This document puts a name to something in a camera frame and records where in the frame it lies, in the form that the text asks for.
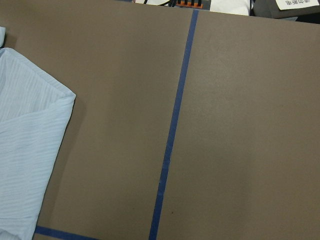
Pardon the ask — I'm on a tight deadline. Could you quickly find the light blue button-up shirt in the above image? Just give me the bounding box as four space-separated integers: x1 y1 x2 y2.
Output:
0 26 77 240

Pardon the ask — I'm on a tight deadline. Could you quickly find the dark box with white label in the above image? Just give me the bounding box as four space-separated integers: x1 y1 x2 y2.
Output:
252 0 320 23

